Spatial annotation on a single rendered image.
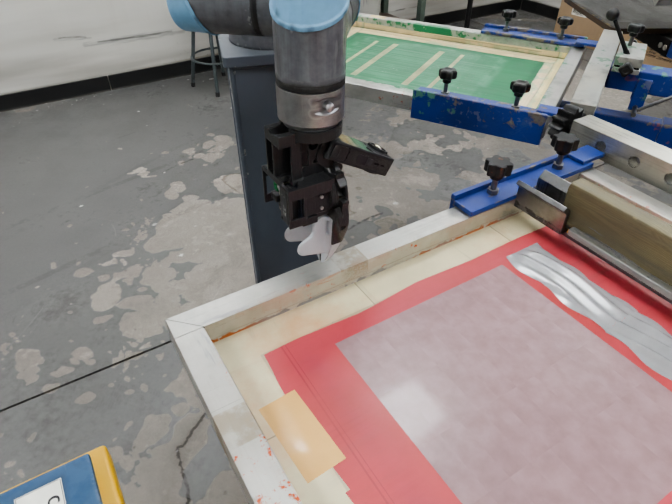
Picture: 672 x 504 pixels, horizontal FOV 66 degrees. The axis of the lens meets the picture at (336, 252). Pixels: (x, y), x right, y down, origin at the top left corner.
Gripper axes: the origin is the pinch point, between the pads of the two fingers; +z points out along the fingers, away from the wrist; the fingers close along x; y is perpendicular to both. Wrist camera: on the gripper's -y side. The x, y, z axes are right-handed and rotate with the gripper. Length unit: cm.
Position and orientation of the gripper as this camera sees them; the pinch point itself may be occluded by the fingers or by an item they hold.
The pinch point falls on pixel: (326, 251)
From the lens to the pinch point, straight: 71.5
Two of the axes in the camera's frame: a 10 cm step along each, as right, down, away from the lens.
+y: -8.5, 3.2, -4.2
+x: 5.2, 5.4, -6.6
